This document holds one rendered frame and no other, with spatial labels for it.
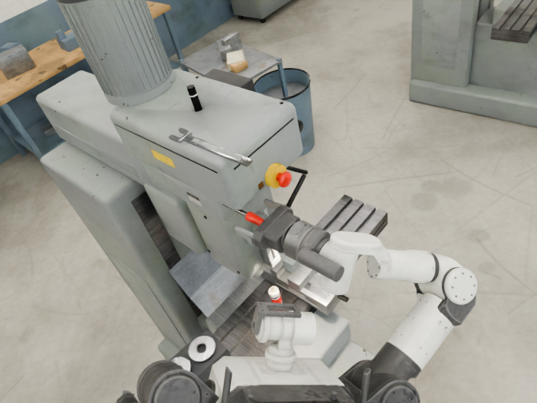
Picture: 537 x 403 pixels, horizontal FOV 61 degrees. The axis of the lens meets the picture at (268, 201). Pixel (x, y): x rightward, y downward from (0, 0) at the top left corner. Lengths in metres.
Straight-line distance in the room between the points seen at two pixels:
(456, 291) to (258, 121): 0.56
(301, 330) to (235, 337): 0.88
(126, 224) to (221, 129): 0.69
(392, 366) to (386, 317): 1.85
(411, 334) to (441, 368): 1.71
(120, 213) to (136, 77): 0.54
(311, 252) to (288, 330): 0.16
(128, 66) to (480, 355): 2.29
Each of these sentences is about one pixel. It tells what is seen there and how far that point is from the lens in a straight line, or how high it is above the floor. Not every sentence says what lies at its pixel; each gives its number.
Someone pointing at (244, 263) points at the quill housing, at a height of 1.41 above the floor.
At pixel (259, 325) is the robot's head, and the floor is 1.70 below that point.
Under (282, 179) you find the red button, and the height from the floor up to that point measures 1.77.
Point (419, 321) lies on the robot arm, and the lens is 1.05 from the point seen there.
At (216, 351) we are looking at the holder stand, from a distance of 1.56.
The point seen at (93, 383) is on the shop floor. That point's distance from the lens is 3.18.
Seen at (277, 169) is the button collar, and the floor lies 1.78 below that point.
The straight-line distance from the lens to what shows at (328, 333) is 1.82.
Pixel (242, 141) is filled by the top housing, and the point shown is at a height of 1.89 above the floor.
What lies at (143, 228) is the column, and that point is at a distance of 1.70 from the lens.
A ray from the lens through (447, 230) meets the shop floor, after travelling 3.30.
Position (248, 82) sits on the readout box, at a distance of 1.58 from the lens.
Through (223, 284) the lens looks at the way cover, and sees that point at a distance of 1.96.
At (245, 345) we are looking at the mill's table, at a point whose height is 0.96.
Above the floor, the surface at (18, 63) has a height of 0.97.
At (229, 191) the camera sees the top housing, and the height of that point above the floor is 1.80.
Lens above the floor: 2.46
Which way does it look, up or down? 43 degrees down
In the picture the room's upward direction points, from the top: 16 degrees counter-clockwise
